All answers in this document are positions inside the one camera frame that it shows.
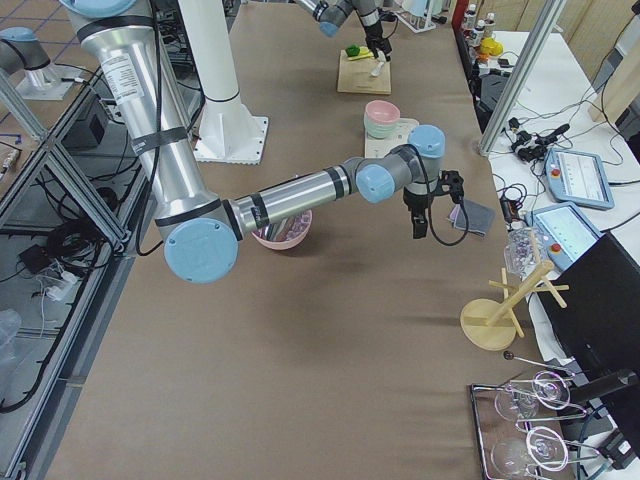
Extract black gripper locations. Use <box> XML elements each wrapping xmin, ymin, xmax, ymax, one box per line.
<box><xmin>363</xmin><ymin>22</ymin><xmax>392</xmax><ymax>61</ymax></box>
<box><xmin>403</xmin><ymin>170</ymin><xmax>464</xmax><ymax>239</ymax></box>

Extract white ceramic spoon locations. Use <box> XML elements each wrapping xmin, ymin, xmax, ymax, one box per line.
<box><xmin>370</xmin><ymin>62</ymin><xmax>385</xmax><ymax>78</ymax></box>

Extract small pink bowl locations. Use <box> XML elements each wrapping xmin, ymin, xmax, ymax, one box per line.
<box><xmin>364</xmin><ymin>100</ymin><xmax>400</xmax><ymax>125</ymax></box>

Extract large pink ice bowl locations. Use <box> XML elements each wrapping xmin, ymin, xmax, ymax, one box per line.
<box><xmin>252</xmin><ymin>210</ymin><xmax>313</xmax><ymax>251</ymax></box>

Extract yellow plastic knife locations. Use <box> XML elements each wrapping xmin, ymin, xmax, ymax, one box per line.
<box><xmin>347</xmin><ymin>51</ymin><xmax>374</xmax><ymax>61</ymax></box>

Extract green lime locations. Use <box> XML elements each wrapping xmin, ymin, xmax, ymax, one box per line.
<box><xmin>345</xmin><ymin>45</ymin><xmax>360</xmax><ymax>57</ymax></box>

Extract wooden cutting board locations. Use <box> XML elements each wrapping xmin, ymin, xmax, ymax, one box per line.
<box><xmin>337</xmin><ymin>50</ymin><xmax>392</xmax><ymax>95</ymax></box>

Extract grey folded cloth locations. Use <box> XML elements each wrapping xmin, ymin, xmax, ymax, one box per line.
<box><xmin>448</xmin><ymin>199</ymin><xmax>496</xmax><ymax>237</ymax></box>

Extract stacked green bowls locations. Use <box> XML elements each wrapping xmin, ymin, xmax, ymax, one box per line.
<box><xmin>363</xmin><ymin>116</ymin><xmax>397</xmax><ymax>140</ymax></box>

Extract white rabbit tray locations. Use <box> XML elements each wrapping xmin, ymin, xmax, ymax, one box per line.
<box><xmin>364</xmin><ymin>118</ymin><xmax>419</xmax><ymax>158</ymax></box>

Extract black power adapter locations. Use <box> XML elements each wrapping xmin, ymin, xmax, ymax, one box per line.
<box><xmin>499</xmin><ymin>195</ymin><xmax>522</xmax><ymax>224</ymax></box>

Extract wooden mug tree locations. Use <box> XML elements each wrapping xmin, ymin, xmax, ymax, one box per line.
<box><xmin>459</xmin><ymin>232</ymin><xmax>570</xmax><ymax>351</ymax></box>

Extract blue teach pendant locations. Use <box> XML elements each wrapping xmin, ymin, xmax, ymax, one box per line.
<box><xmin>545</xmin><ymin>148</ymin><xmax>615</xmax><ymax>210</ymax></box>
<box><xmin>528</xmin><ymin>202</ymin><xmax>602</xmax><ymax>271</ymax></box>

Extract black monitor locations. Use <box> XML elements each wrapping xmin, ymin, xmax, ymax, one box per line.
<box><xmin>539</xmin><ymin>233</ymin><xmax>639</xmax><ymax>450</ymax></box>

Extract wine glass rack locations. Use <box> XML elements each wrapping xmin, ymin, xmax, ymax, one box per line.
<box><xmin>468</xmin><ymin>351</ymin><xmax>602</xmax><ymax>479</ymax></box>

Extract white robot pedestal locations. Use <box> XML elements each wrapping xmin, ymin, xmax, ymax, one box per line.
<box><xmin>179</xmin><ymin>0</ymin><xmax>269</xmax><ymax>165</ymax></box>

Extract aluminium frame post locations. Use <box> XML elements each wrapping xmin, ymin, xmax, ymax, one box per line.
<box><xmin>478</xmin><ymin>0</ymin><xmax>567</xmax><ymax>157</ymax></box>

